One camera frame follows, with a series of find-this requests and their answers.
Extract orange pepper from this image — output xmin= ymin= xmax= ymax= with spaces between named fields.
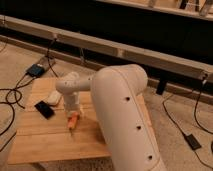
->
xmin=68 ymin=113 xmax=79 ymax=130

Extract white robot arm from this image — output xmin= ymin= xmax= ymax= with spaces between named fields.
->
xmin=56 ymin=64 xmax=166 ymax=171

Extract black phone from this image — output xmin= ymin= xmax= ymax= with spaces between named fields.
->
xmin=34 ymin=101 xmax=54 ymax=119

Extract wooden table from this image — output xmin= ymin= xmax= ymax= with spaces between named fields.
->
xmin=7 ymin=76 xmax=158 ymax=171

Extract black power box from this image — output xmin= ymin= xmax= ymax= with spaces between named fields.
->
xmin=26 ymin=64 xmax=45 ymax=78

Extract black power adapter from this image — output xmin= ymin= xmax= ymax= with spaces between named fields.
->
xmin=184 ymin=134 xmax=201 ymax=150

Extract black cables on floor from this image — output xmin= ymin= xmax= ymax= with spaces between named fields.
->
xmin=0 ymin=38 xmax=59 ymax=153

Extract long beige rail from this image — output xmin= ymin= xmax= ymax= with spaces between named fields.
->
xmin=0 ymin=14 xmax=213 ymax=78

